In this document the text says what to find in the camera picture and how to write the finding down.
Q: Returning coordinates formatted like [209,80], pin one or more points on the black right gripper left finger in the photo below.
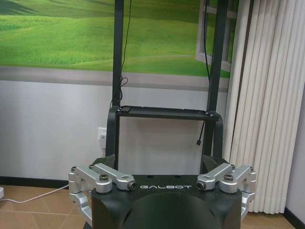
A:
[104,177]

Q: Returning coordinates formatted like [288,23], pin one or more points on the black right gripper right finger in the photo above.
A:
[221,175]

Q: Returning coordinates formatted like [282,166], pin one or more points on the cream pleated curtain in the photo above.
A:
[269,95]

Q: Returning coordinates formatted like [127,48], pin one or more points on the black metal display stand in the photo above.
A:
[120,47]

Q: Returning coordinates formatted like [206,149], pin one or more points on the white wall socket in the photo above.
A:
[102,131]

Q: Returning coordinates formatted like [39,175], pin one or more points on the green meadow wall poster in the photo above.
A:
[59,33]

